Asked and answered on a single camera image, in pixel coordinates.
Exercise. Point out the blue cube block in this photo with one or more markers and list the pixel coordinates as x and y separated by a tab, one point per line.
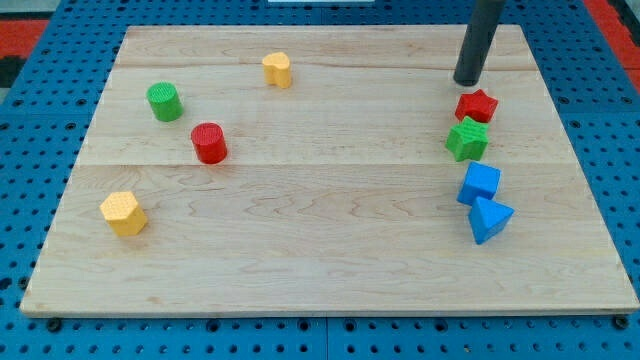
480	180

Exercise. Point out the red cylinder block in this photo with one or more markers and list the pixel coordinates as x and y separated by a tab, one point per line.
209	143

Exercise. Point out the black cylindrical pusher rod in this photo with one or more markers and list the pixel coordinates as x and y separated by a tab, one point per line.
477	41

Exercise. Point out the green star block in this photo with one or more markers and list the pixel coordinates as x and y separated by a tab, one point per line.
468	140

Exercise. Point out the blue triangle block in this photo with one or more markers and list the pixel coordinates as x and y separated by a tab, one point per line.
487	218

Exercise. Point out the red star block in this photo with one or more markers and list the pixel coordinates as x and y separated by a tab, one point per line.
477	105

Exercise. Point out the yellow heart block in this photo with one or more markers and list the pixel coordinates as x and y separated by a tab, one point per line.
277	70

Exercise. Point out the green cylinder block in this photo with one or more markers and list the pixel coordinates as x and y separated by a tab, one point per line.
164	100

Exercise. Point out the light wooden board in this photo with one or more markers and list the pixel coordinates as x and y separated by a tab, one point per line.
337	196

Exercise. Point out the yellow hexagon block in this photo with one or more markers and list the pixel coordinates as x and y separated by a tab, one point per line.
123	213

